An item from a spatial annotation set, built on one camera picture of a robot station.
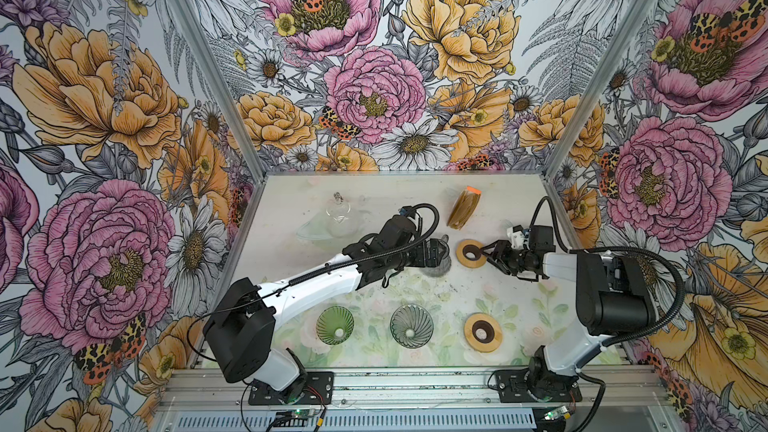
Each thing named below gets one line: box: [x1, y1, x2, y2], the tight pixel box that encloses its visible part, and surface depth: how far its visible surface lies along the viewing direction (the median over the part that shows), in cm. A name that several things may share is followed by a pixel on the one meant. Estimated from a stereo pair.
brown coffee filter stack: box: [447, 186, 482, 230], surface depth 105 cm
